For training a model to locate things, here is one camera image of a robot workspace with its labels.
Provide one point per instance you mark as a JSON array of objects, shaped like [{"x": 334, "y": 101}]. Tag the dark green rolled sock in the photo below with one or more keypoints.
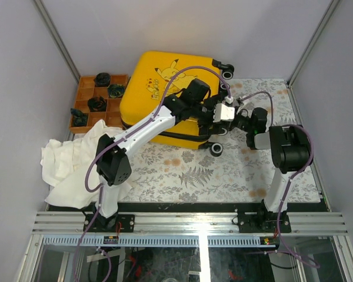
[{"x": 79, "y": 119}]

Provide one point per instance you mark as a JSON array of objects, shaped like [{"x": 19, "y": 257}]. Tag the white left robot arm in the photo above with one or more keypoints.
[{"x": 113, "y": 154}]

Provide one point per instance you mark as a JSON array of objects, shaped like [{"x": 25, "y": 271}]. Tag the blue green rolled sock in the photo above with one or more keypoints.
[{"x": 116, "y": 91}]

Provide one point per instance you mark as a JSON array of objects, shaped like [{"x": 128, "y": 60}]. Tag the aluminium mounting rail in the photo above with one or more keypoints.
[{"x": 298, "y": 224}]

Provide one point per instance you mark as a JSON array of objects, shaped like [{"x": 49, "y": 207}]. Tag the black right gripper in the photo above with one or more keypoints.
[{"x": 232, "y": 123}]

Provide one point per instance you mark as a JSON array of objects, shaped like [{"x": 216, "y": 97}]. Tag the black rolled sock top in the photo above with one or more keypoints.
[{"x": 102, "y": 79}]

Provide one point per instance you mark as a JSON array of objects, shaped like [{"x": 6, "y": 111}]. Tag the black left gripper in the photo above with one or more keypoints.
[{"x": 203, "y": 125}]

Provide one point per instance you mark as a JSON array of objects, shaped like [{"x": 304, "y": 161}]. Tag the white crumpled towel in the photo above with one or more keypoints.
[{"x": 65, "y": 164}]

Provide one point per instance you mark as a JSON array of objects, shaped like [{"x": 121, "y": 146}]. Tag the black rolled sock middle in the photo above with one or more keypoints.
[{"x": 97, "y": 104}]

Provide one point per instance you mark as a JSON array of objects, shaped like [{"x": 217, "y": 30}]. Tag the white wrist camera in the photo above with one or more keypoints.
[
  {"x": 223, "y": 113},
  {"x": 241, "y": 103}
]

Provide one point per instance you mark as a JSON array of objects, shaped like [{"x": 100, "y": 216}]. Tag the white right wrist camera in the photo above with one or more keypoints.
[{"x": 241, "y": 103}]

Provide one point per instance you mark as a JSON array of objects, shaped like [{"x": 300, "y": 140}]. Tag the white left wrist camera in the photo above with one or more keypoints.
[{"x": 223, "y": 113}]

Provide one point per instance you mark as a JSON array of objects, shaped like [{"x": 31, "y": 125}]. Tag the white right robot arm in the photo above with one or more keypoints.
[{"x": 291, "y": 152}]

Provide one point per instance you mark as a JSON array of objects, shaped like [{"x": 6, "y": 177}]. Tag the black rolled sock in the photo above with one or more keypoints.
[
  {"x": 97, "y": 104},
  {"x": 102, "y": 79}
]

